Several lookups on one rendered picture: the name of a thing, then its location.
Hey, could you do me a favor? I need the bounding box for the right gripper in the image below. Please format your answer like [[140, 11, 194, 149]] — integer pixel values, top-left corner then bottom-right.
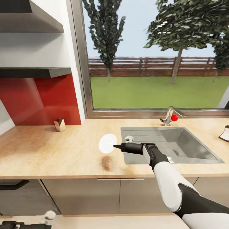
[[113, 143, 136, 154]]

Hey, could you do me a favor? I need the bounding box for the saucer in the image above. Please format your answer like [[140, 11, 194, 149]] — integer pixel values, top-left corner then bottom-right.
[[99, 134, 117, 154]]

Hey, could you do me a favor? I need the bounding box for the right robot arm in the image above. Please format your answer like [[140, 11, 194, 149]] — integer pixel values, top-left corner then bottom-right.
[[113, 136, 229, 229]]

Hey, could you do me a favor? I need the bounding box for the bottle of coffee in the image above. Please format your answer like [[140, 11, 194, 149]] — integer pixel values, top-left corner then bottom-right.
[[219, 125, 229, 142]]

